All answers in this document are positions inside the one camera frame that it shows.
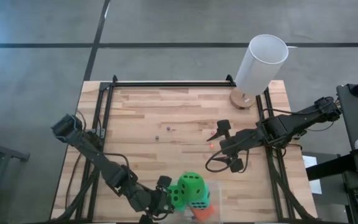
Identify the black aluminium table frame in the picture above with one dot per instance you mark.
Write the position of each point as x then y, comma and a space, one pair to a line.
172, 84

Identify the black metal stand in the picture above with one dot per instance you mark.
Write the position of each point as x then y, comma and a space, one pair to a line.
11, 153

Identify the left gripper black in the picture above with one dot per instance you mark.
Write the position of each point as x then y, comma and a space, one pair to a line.
154, 202

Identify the large cyan foam die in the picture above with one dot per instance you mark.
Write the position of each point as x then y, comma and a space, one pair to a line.
202, 199

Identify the clear plastic container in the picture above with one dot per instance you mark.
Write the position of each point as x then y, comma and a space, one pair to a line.
216, 189

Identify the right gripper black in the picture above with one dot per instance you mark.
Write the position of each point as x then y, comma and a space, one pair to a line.
242, 140

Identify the black beam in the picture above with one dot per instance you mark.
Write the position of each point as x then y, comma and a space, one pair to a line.
328, 168

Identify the large green foam die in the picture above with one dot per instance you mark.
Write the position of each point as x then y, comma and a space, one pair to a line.
174, 197
193, 186

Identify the large orange foam die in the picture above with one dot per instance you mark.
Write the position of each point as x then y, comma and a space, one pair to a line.
204, 213

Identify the table lamp with wooden base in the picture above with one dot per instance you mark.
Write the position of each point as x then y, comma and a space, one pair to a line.
259, 68

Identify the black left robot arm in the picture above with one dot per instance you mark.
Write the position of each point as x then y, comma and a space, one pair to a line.
98, 158

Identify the white paper sheet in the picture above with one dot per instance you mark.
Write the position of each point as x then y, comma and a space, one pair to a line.
309, 160

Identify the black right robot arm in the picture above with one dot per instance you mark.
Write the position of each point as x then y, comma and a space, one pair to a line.
291, 124

